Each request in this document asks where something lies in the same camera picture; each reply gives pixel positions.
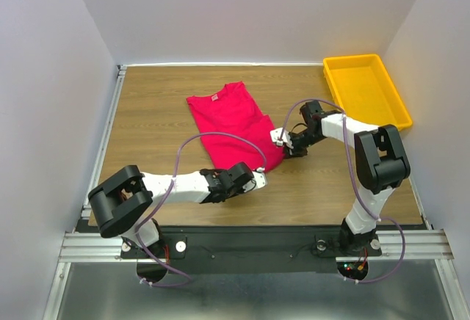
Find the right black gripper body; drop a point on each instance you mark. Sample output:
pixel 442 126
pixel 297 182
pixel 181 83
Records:
pixel 294 147

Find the red polo t shirt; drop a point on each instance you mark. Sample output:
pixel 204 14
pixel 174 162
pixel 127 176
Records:
pixel 240 132

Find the yellow plastic bin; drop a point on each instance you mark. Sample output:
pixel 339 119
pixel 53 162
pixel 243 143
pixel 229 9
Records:
pixel 361 85

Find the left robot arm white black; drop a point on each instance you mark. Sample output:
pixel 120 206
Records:
pixel 120 202

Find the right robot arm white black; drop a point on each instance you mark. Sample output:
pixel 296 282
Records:
pixel 376 160

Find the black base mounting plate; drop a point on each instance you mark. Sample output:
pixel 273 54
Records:
pixel 250 249

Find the small electronics board with leds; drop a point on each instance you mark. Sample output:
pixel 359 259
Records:
pixel 357 270

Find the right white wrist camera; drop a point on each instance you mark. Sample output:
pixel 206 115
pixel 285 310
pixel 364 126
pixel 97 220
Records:
pixel 281 138

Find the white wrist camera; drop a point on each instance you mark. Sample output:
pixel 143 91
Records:
pixel 259 177
pixel 281 138

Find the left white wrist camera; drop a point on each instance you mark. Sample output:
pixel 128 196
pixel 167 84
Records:
pixel 259 177

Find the left aluminium frame rail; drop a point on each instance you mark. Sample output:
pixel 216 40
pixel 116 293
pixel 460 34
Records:
pixel 109 119

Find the aluminium frame rail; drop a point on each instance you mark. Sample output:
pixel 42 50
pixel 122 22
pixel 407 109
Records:
pixel 109 119
pixel 420 245

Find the front aluminium frame rail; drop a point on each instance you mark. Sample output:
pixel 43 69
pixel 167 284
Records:
pixel 420 245

